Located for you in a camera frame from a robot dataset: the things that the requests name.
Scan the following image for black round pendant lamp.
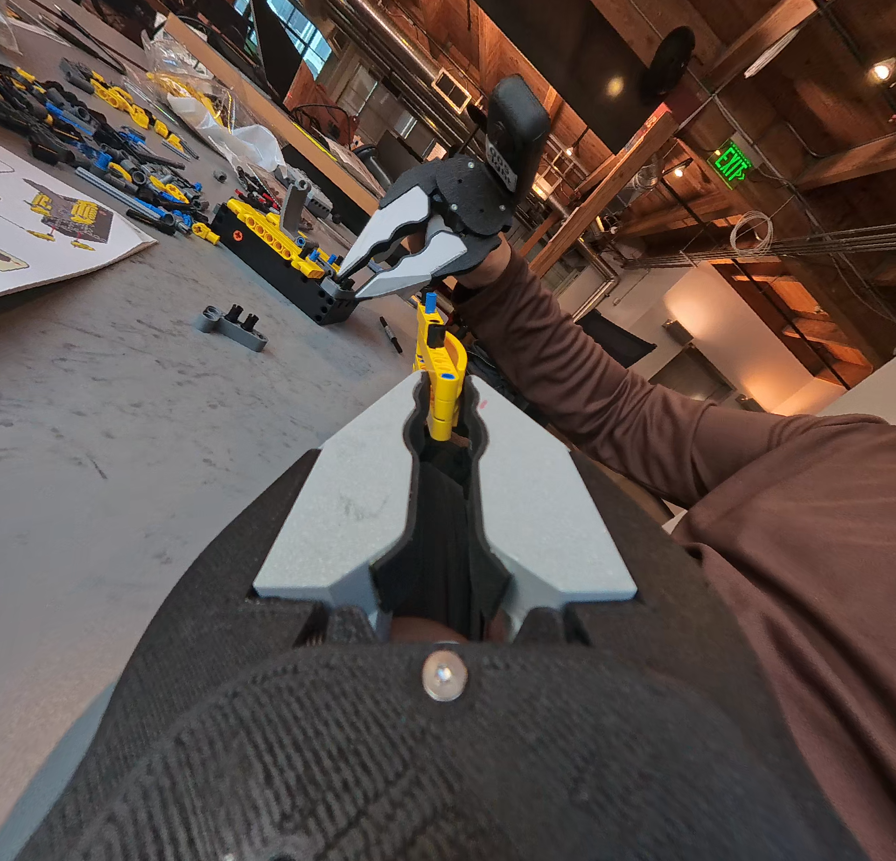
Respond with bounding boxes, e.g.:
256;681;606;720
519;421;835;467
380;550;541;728
643;25;698;98

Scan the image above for green exit sign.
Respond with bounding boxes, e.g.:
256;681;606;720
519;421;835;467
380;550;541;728
707;140;755;192

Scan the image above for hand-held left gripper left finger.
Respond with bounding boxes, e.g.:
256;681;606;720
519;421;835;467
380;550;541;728
252;371;432;611

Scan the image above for grey desk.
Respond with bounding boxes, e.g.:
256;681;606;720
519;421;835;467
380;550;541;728
0;0;422;806

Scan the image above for white plastic bag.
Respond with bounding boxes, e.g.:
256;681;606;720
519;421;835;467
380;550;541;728
168;91;288;174

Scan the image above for open instruction booklet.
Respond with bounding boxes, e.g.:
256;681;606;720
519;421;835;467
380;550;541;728
0;144;159;297

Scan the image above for grey curved brick panel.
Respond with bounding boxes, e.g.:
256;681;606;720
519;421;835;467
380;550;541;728
280;179;314;236

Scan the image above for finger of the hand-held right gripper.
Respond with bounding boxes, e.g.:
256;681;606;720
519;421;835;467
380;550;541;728
335;188;441;283
353;224;470;302

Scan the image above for pile of small bricks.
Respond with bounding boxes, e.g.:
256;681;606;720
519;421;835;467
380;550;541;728
0;56;221;246

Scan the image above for tall wooden pillar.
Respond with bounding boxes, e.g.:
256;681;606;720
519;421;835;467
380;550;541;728
528;105;681;279

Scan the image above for clear plastic bags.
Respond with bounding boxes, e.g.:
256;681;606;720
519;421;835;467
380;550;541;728
143;32;232;117

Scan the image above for black yellow brick block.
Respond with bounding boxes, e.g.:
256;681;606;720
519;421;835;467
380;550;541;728
210;200;359;327

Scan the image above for person's right hand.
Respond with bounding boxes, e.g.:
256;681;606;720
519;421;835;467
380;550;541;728
455;240;510;291

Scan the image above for grey brick hub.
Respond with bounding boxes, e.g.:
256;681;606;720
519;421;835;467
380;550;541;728
276;165;338;220

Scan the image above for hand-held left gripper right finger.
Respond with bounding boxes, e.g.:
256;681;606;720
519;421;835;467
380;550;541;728
465;375;639;638

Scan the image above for person's right forearm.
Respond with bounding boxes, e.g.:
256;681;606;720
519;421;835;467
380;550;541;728
451;245;708;508

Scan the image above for wooden-edged background table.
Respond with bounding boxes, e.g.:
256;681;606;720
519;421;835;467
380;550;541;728
164;14;387;213

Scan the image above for computer monitor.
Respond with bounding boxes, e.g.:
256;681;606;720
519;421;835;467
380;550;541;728
245;0;303;104

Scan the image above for coiled white wire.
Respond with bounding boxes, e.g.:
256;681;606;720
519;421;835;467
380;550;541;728
728;210;775;257

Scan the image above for black cable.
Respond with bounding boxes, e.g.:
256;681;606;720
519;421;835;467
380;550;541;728
38;4;128;76

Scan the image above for yellow brick assembly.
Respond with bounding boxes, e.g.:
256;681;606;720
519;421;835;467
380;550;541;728
412;291;469;444

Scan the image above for red black small bricks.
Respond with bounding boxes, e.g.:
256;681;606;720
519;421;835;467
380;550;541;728
234;165;282;202

